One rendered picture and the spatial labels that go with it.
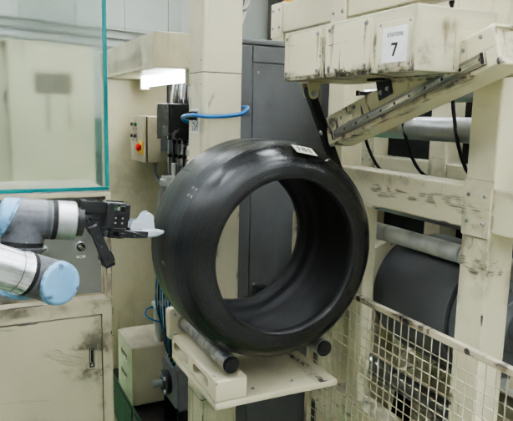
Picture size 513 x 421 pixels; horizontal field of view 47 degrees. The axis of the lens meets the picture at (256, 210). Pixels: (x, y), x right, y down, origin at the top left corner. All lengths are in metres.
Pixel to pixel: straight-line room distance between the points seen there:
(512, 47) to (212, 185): 0.74
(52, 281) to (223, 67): 0.87
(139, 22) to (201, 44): 10.57
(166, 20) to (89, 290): 10.82
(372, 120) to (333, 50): 0.23
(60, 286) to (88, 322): 0.87
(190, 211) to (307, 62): 0.61
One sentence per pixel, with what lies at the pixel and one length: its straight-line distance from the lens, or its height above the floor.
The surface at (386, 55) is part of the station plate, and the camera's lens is 1.47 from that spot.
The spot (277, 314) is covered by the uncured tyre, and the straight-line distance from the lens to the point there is 1.84.
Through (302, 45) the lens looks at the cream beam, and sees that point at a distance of 1.81.
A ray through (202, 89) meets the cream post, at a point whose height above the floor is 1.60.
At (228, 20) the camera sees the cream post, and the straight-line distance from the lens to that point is 1.85.
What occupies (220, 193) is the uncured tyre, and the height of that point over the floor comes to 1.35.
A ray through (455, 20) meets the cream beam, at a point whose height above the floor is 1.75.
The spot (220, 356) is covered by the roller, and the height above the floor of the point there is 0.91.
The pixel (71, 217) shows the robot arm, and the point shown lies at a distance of 1.40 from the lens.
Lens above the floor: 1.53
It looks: 9 degrees down
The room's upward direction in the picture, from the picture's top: 1 degrees clockwise
